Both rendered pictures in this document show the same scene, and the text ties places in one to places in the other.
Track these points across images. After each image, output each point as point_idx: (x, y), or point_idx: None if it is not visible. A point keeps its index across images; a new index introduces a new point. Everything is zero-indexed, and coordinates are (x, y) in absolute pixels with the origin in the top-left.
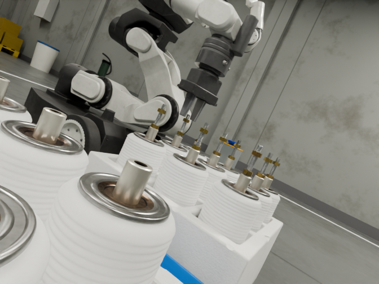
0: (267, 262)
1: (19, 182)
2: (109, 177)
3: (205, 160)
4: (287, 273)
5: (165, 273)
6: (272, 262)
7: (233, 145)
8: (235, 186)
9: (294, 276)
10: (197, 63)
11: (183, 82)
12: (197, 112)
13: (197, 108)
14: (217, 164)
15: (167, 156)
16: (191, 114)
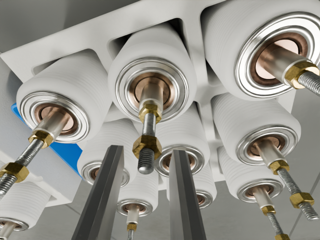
0: (305, 111)
1: None
2: (2, 219)
3: (188, 148)
4: (310, 125)
5: (59, 196)
6: (317, 111)
7: (298, 193)
8: (128, 208)
9: (310, 130)
10: None
11: None
12: (170, 205)
13: (174, 218)
14: (238, 143)
15: (78, 160)
16: (175, 166)
